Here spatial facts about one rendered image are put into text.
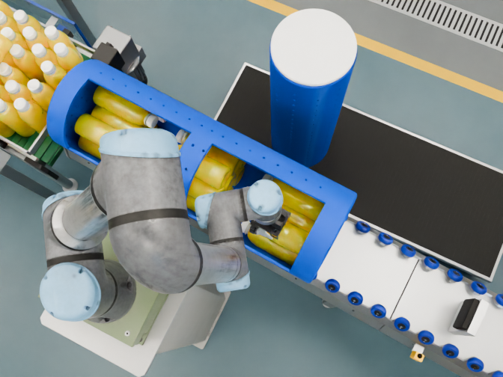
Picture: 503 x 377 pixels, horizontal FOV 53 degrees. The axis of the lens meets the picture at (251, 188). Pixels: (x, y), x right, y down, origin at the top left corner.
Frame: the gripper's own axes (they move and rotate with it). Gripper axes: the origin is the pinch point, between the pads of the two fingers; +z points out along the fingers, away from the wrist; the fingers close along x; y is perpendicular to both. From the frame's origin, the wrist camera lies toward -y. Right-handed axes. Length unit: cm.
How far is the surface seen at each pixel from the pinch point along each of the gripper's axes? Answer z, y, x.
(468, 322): 2, 62, 3
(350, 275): 17.4, 30.0, 1.2
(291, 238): -3.3, 9.9, -0.7
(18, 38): 3, -99, 16
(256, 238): 3.6, 0.8, -4.5
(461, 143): 110, 57, 102
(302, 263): -7.7, 15.5, -5.8
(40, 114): 7, -80, -2
